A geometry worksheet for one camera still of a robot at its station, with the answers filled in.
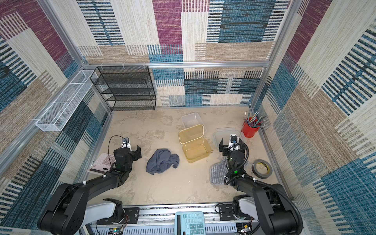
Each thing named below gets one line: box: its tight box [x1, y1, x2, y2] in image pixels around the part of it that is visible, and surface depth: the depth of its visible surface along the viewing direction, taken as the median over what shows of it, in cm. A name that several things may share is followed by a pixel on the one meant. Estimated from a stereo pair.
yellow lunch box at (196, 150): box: [182, 138, 212, 164], surface depth 96 cm
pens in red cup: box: [243, 104, 266, 128], surface depth 100 cm
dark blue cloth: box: [145, 148, 180, 175], surface depth 87 cm
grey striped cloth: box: [209, 156, 228, 185], surface depth 87 cm
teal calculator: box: [174, 211, 206, 235], surface depth 71 cm
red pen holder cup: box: [241, 117, 260, 139], surface depth 101 cm
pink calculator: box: [86, 152, 117, 175], surface depth 91 cm
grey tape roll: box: [251, 159, 273, 180], surface depth 87 cm
